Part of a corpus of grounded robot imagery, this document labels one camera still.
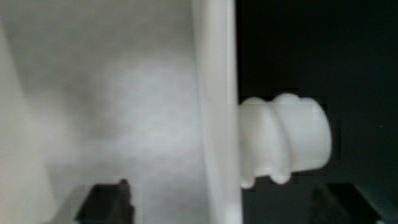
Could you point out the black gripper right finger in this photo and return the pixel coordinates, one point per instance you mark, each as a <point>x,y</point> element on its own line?
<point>340,206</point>

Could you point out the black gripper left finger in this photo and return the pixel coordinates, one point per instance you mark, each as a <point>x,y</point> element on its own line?
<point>107,208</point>

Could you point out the white cabinet body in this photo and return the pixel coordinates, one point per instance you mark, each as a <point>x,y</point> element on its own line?
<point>121,111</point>

